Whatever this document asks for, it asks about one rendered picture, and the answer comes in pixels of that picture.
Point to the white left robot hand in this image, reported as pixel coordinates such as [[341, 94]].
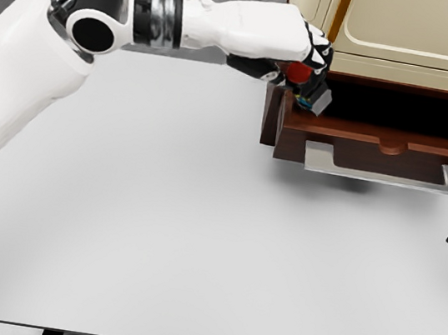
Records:
[[269, 31]]

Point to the red button switch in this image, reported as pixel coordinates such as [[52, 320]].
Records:
[[304, 84]]

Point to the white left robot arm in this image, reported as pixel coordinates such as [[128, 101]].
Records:
[[22, 78]]

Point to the cream and brown cabinet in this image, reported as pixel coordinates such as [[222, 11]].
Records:
[[412, 39]]

